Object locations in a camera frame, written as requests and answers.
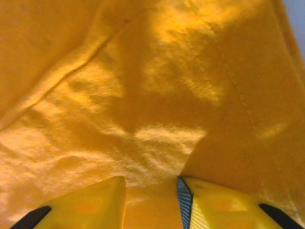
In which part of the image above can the yellow t-shirt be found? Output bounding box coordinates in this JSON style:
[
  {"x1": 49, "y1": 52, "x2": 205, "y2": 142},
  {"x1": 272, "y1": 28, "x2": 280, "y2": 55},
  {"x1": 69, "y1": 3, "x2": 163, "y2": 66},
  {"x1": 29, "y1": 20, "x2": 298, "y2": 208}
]
[{"x1": 0, "y1": 0, "x2": 305, "y2": 229}]

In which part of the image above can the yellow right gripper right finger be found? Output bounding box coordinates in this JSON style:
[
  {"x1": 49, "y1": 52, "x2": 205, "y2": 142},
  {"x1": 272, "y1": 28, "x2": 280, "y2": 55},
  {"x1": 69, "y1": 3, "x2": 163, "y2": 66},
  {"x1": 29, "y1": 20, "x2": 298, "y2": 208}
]
[{"x1": 176, "y1": 176, "x2": 303, "y2": 229}]

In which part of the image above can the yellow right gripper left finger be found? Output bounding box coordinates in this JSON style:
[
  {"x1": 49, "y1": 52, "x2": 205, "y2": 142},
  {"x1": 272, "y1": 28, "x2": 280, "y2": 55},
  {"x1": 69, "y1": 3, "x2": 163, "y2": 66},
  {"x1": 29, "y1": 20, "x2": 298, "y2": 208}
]
[{"x1": 10, "y1": 176, "x2": 126, "y2": 229}]

